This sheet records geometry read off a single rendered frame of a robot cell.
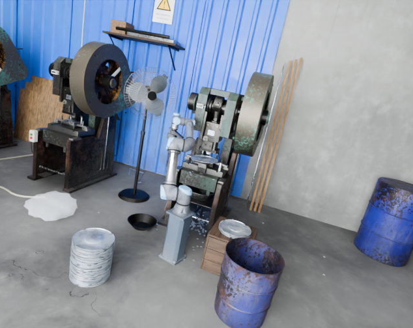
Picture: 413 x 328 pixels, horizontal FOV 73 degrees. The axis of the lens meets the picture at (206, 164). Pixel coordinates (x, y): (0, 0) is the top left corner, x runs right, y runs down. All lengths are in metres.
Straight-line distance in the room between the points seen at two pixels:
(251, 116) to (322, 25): 1.99
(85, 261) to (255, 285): 1.16
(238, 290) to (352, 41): 3.25
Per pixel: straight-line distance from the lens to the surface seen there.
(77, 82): 3.26
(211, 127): 2.92
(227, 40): 4.18
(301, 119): 4.06
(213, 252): 2.50
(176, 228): 2.44
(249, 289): 1.99
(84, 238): 2.28
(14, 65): 4.96
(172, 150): 2.38
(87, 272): 2.26
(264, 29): 4.13
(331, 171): 4.21
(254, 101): 2.53
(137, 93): 3.20
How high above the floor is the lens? 1.54
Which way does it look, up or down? 16 degrees down
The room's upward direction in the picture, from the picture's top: 12 degrees clockwise
